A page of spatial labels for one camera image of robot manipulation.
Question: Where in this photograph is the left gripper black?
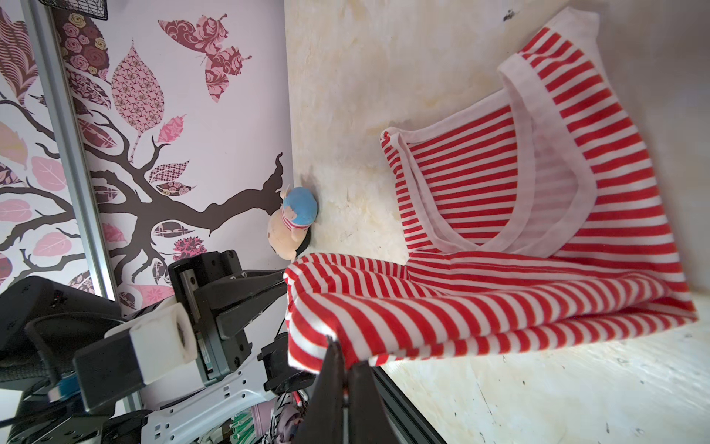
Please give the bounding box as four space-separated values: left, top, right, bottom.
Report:
168 250 286 386

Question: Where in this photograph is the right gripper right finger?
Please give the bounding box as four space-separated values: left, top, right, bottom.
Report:
348 363 399 444

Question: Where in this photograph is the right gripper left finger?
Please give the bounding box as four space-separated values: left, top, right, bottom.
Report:
293 340 345 444

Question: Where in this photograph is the red white striped tank top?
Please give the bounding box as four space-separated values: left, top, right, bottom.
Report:
285 7 698 373

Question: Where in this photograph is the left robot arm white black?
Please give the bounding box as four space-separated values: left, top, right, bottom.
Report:
1 251 312 443

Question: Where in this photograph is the plush doll blue hat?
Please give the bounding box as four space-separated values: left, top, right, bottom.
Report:
267 187 318 262

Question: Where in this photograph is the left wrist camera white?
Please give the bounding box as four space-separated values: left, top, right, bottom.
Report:
72 303 198 414

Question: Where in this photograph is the black wire mesh basket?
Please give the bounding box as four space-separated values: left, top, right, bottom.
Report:
40 0 108 20

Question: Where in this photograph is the aluminium rail left wall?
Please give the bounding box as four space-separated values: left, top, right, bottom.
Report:
21 1 118 301

